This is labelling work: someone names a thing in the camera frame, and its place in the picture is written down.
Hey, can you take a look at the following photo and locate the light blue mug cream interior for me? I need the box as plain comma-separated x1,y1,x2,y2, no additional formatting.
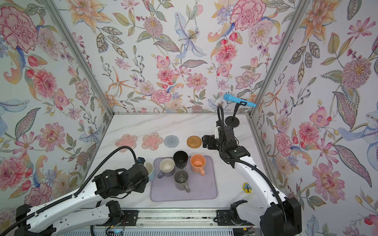
143,161,156,183

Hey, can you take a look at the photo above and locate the pink flower coaster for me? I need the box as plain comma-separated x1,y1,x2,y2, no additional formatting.
142,132,164,151
115,134,138,149

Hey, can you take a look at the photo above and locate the grey round patterned coaster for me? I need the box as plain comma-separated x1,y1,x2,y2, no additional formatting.
164,135,179,148

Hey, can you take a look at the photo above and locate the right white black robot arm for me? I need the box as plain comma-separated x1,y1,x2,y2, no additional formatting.
202,126,302,236

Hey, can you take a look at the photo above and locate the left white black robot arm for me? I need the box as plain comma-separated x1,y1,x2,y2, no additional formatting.
15,163,149,236

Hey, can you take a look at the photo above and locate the black microphone stand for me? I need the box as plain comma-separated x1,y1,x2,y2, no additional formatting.
225,102,247,128

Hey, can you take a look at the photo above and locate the orange mug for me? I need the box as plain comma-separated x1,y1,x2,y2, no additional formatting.
190,154,206,176

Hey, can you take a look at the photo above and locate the blue microphone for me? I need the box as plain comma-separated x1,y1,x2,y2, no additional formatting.
223,93,257,108

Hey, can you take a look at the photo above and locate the black mug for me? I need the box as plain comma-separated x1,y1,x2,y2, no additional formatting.
173,151,189,169

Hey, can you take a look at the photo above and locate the grey mug cream interior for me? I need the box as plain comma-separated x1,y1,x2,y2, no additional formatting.
157,158,175,179

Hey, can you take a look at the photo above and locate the yellow round sticker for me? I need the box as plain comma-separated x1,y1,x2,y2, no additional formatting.
243,183,252,194

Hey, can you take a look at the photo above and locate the lavender rectangular mat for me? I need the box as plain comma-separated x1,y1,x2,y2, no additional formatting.
150,156,218,202

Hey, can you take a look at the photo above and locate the dark grey mug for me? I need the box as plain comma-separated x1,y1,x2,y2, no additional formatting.
174,169,191,193

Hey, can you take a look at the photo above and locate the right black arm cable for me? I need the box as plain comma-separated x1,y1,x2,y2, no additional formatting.
217,104,288,219

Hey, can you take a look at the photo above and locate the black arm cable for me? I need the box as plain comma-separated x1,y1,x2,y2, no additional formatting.
217,104,288,219
0,146,139,236

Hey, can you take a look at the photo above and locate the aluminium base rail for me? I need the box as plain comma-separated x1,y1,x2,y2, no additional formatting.
47,207,266,229

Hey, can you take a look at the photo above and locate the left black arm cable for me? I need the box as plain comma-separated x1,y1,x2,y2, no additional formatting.
0,146,139,236

